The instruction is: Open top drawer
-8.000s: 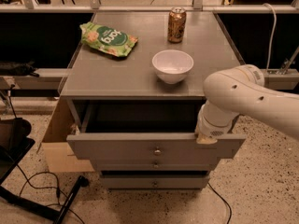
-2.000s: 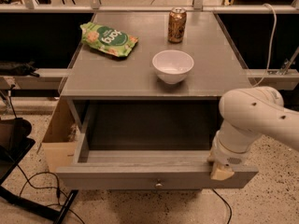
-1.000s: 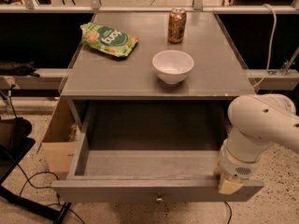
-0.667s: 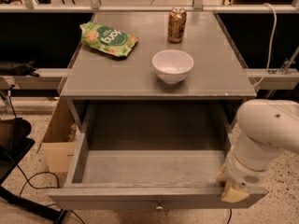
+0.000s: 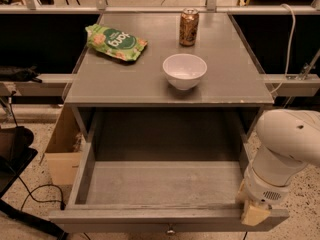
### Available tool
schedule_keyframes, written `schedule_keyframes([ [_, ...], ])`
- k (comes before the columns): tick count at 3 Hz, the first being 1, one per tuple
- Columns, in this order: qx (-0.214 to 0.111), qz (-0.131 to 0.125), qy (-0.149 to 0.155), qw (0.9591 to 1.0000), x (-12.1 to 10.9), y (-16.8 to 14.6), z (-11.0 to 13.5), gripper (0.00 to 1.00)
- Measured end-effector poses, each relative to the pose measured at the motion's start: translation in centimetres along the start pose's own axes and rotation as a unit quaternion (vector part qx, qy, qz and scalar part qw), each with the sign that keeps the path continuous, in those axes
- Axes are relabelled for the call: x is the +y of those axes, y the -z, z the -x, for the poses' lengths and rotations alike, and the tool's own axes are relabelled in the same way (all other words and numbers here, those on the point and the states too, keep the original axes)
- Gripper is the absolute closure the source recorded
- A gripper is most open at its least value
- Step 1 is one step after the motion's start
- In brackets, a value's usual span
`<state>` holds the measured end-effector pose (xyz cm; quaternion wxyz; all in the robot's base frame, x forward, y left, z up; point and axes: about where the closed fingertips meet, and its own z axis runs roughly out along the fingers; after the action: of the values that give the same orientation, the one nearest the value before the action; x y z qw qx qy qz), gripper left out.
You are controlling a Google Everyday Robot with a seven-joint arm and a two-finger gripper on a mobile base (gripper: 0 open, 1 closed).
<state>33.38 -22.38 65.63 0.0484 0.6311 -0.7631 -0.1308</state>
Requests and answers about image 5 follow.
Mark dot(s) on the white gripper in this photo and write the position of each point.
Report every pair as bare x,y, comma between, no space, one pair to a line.
263,190

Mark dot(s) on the grey top drawer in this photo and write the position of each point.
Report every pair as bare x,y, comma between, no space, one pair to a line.
150,170

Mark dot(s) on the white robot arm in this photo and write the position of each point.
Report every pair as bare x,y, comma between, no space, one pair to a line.
290,140

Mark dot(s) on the grey drawer cabinet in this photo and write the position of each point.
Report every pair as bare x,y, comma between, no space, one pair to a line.
137,102

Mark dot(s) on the white bowl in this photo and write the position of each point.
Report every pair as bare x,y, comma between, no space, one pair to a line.
184,71

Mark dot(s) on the cardboard box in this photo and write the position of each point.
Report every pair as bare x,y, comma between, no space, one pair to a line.
63,150

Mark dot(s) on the brown soda can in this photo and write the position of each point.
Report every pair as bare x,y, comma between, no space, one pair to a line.
189,20

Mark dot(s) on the green snack bag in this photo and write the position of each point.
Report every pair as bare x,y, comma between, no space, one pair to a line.
114,43

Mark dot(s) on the metal rail frame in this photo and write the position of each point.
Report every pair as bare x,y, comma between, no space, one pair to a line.
160,4

